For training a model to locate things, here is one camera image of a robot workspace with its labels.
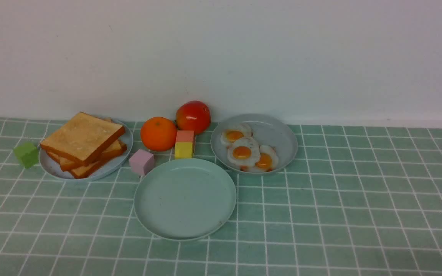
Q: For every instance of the fried egg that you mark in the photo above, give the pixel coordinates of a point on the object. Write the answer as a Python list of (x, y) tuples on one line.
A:
[(234, 133), (269, 160), (244, 152)]

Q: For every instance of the toast slice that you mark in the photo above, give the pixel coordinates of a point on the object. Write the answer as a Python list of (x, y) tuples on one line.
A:
[(116, 149), (83, 139), (85, 171)]

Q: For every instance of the red tomato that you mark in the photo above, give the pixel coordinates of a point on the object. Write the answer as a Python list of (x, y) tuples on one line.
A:
[(193, 116)]

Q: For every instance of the pink and yellow block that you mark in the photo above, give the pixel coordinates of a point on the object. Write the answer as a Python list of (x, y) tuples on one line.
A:
[(184, 144)]

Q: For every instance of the grey egg plate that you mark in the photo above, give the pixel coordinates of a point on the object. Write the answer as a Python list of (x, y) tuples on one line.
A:
[(267, 130)]

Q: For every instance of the orange fruit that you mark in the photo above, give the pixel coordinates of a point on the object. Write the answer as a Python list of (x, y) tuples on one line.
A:
[(158, 134)]

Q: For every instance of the green centre plate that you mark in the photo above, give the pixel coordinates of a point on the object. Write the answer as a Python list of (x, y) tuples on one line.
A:
[(185, 199)]

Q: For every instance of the pink cube block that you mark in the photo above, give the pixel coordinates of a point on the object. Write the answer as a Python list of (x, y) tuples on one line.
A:
[(141, 162)]

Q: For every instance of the light blue bread plate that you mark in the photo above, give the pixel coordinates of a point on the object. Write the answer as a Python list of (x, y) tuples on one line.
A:
[(52, 168)]

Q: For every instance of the green cube block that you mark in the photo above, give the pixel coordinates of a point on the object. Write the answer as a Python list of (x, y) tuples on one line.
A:
[(27, 154)]

